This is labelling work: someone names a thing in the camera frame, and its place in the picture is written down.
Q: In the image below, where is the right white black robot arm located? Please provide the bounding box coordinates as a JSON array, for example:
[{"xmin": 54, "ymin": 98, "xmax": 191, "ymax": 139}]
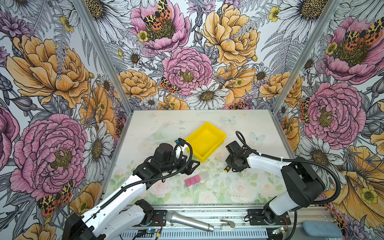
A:
[{"xmin": 225, "ymin": 141, "xmax": 342, "ymax": 225}]

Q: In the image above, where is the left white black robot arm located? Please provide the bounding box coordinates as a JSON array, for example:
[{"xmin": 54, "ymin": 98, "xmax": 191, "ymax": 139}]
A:
[{"xmin": 62, "ymin": 139, "xmax": 199, "ymax": 240}]

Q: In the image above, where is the yellow plastic bin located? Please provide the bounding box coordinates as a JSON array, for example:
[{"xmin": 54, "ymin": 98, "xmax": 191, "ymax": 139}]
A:
[{"xmin": 186, "ymin": 122, "xmax": 227, "ymax": 163}]

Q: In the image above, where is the pink block piece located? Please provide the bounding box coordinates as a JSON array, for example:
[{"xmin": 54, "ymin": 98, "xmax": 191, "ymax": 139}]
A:
[{"xmin": 185, "ymin": 175, "xmax": 202, "ymax": 188}]

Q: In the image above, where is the clear plastic block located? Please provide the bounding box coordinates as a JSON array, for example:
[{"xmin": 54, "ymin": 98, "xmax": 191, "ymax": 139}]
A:
[{"xmin": 199, "ymin": 171, "xmax": 211, "ymax": 182}]

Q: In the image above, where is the beige hook clip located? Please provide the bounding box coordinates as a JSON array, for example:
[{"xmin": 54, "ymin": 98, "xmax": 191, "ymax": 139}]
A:
[{"xmin": 221, "ymin": 219, "xmax": 236, "ymax": 232}]

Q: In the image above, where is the grey blue pad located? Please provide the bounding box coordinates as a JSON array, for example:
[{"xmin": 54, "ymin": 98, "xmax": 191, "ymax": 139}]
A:
[{"xmin": 303, "ymin": 221, "xmax": 343, "ymax": 238}]

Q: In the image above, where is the right black corrugated cable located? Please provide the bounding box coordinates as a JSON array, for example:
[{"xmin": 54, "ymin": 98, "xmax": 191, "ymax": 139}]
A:
[{"xmin": 235, "ymin": 130, "xmax": 342, "ymax": 206}]

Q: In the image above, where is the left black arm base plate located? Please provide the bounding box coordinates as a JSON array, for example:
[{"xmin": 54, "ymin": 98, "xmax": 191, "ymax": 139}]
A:
[{"xmin": 140, "ymin": 210, "xmax": 168, "ymax": 227}]

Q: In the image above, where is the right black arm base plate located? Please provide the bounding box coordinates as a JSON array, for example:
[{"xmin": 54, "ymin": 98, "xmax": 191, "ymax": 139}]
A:
[{"xmin": 244, "ymin": 209, "xmax": 292, "ymax": 226}]

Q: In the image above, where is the white ventilated cable duct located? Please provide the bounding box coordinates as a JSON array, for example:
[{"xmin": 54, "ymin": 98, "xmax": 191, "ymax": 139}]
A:
[{"xmin": 114, "ymin": 227, "xmax": 269, "ymax": 240}]

